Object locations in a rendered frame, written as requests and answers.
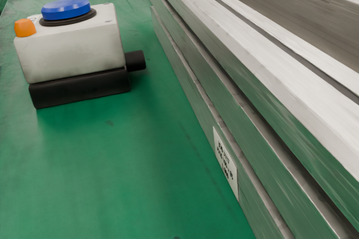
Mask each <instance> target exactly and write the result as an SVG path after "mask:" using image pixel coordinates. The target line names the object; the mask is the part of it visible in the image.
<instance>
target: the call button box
mask: <svg viewBox="0 0 359 239"><path fill-rule="evenodd" d="M90 7H91V10H90V11H89V12H87V13H85V14H82V15H78V16H76V17H72V18H67V19H59V20H45V19H43V17H42V14H35V15H31V16H30V17H28V18H27V19H30V20H31V21H32V22H33V23H34V25H35V28H36V33H35V34H33V35H30V36H26V37H15V39H14V42H13V44H14V47H15V50H16V53H17V56H18V59H19V62H20V65H21V68H22V71H23V74H24V77H25V80H26V82H27V83H28V84H30V85H29V87H28V90H29V93H30V97H31V99H32V102H33V105H34V107H35V108H37V109H39V108H44V107H50V106H55V105H61V104H64V103H70V102H75V101H80V100H86V99H91V98H97V97H102V96H106V95H111V94H117V93H122V92H128V91H130V89H131V85H130V80H129V75H128V73H129V72H132V71H138V70H143V69H145V68H146V63H145V57H144V52H143V51H142V50H138V51H131V52H126V53H124V50H123V45H122V40H121V35H120V29H119V24H118V19H117V15H116V10H115V6H114V4H113V3H104V4H99V5H92V6H90Z"/></svg>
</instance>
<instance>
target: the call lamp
mask: <svg viewBox="0 0 359 239"><path fill-rule="evenodd" d="M14 31H15V34H16V36H17V37H26V36H30V35H33V34H35V33H36V28H35V25H34V23H33V22H32V21H31V20H30V19H20V20H18V21H16V22H15V24H14Z"/></svg>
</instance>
